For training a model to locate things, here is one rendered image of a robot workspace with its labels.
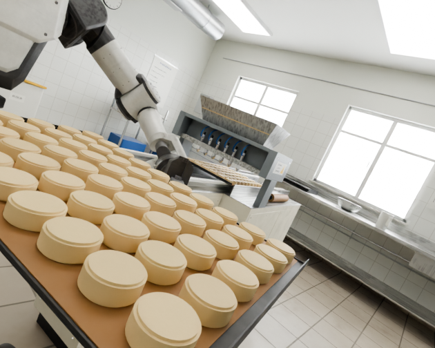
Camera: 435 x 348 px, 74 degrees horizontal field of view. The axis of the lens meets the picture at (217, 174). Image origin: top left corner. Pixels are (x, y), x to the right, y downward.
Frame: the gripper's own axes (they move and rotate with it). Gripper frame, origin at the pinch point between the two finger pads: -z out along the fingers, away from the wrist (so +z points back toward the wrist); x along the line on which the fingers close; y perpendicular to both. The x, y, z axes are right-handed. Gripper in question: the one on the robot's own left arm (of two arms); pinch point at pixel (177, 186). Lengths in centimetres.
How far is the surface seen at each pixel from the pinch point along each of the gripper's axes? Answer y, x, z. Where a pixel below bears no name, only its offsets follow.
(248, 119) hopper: 46, 28, 100
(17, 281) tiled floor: -39, -100, 94
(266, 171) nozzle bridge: 60, 5, 80
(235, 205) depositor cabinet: 54, -20, 86
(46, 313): -19, -89, 61
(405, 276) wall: 368, -60, 198
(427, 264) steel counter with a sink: 324, -27, 154
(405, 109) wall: 317, 146, 275
